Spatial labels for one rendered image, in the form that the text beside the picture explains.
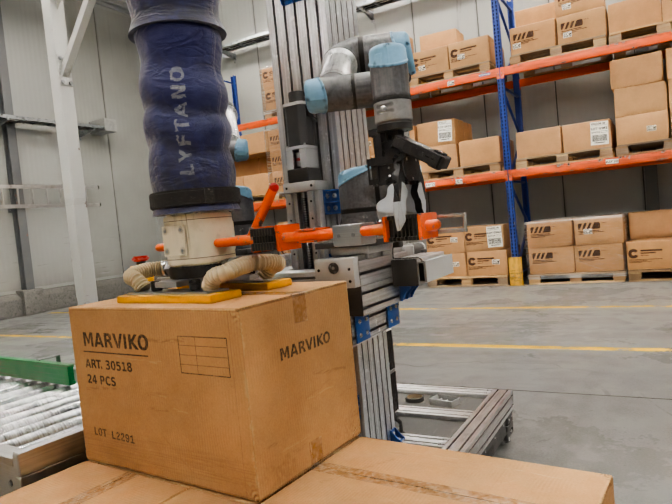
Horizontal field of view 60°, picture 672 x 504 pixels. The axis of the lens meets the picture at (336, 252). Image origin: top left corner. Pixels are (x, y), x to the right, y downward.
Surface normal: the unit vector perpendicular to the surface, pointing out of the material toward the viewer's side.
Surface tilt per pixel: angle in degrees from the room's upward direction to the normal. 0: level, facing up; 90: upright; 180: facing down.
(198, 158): 75
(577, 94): 90
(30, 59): 90
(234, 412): 90
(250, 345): 90
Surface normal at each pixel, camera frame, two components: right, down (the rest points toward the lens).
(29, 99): 0.87, -0.06
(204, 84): 0.65, -0.15
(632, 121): -0.58, 0.02
